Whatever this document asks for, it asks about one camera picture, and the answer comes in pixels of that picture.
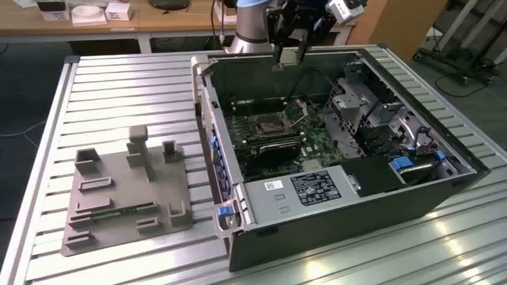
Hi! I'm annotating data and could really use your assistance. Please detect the small CPU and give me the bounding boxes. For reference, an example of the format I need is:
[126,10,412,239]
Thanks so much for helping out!
[279,49,299,65]

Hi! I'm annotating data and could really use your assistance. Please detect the CPU socket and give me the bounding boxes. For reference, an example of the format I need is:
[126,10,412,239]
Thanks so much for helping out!
[254,114,296,139]

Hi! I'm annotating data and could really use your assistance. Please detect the small white carton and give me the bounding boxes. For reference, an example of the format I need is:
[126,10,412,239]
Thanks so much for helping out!
[214,0,238,24]

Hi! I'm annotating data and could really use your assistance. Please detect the black RAM slots bank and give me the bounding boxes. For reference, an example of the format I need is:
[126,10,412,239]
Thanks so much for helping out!
[237,135,300,148]
[228,99,280,116]

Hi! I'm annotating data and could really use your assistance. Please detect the metal drive cage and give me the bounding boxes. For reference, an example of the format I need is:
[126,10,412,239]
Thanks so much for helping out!
[323,61,400,158]

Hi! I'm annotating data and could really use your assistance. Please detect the wooden cabinet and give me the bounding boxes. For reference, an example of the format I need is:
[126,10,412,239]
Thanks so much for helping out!
[348,0,451,63]

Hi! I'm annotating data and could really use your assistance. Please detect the wooden desk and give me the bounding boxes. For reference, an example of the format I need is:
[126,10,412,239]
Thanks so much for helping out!
[0,0,141,38]
[137,0,357,45]

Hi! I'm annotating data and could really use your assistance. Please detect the black round object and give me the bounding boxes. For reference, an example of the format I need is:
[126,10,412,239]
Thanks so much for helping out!
[148,0,189,9]

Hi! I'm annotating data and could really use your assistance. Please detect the green motherboard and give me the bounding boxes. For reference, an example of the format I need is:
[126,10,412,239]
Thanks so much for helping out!
[221,97,345,182]

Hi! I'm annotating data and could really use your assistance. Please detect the black graphics card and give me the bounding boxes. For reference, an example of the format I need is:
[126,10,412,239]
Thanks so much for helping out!
[250,141,301,169]

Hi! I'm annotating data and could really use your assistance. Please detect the white printed box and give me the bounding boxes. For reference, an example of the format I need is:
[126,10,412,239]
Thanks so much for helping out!
[104,2,133,21]

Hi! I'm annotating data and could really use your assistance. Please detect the wheeled equipment stand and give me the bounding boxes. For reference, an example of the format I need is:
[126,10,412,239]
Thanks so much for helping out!
[411,0,507,87]

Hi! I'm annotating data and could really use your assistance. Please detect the black plastic shroud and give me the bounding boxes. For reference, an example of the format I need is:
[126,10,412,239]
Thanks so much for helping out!
[340,156,408,198]

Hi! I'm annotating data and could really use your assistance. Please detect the blue disk carrier latch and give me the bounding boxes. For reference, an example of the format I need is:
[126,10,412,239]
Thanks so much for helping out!
[389,157,415,173]

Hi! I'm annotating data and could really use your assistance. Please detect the grey power supply unit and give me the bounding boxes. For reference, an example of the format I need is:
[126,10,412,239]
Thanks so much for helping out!
[241,164,361,226]

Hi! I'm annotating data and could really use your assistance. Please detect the white round holder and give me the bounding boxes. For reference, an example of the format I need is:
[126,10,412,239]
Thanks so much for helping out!
[70,5,108,27]

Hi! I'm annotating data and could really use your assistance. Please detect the grey parts rack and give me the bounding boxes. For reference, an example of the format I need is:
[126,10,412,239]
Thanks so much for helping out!
[58,124,194,258]

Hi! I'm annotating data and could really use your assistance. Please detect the white box with black top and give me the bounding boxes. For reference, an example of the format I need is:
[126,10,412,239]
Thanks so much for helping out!
[37,0,68,22]

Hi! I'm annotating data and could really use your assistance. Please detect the open black PC case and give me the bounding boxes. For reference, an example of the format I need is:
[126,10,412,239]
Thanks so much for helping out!
[189,47,492,273]

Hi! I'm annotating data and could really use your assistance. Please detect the green RAM stick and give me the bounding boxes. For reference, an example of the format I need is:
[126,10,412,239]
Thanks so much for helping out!
[90,206,140,222]

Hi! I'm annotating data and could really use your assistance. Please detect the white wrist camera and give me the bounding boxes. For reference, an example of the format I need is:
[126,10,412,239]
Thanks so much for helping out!
[327,0,365,24]

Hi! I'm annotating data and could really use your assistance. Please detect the black hanging cable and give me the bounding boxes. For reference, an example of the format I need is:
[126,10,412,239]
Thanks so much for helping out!
[209,0,229,48]

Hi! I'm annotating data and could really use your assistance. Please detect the coloured wire bundle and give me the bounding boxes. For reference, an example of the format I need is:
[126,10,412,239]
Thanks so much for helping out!
[407,126,439,157]

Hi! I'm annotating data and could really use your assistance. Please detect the white floor cable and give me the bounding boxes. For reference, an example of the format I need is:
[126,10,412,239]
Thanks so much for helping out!
[0,121,48,146]

